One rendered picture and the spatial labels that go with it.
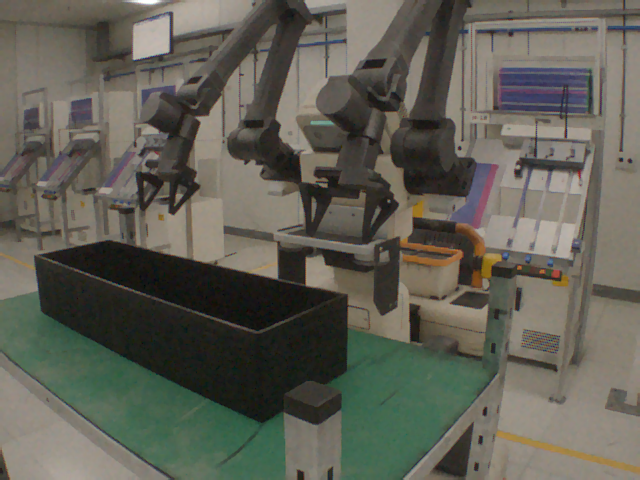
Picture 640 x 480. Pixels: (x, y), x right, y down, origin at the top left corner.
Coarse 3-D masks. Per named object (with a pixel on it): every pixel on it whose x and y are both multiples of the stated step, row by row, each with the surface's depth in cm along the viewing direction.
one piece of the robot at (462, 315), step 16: (416, 224) 160; (432, 224) 157; (448, 224) 154; (464, 224) 152; (480, 240) 149; (496, 256) 147; (480, 272) 151; (464, 288) 153; (480, 288) 152; (416, 304) 143; (432, 304) 141; (448, 304) 140; (464, 304) 140; (480, 304) 140; (416, 320) 142; (432, 320) 140; (448, 320) 137; (464, 320) 134; (480, 320) 132; (416, 336) 143; (448, 336) 137; (464, 336) 135; (480, 336) 132; (464, 352) 136; (480, 352) 133; (464, 432) 139; (496, 432) 157; (464, 448) 140; (448, 464) 144; (464, 464) 140
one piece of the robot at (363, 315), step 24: (312, 168) 122; (384, 168) 110; (360, 192) 116; (408, 192) 111; (408, 216) 126; (336, 288) 127; (360, 288) 124; (360, 312) 121; (408, 312) 126; (384, 336) 120; (408, 336) 127
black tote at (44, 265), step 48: (48, 288) 87; (96, 288) 75; (144, 288) 96; (192, 288) 87; (240, 288) 80; (288, 288) 74; (96, 336) 78; (144, 336) 69; (192, 336) 62; (240, 336) 57; (288, 336) 60; (336, 336) 68; (192, 384) 64; (240, 384) 59; (288, 384) 61
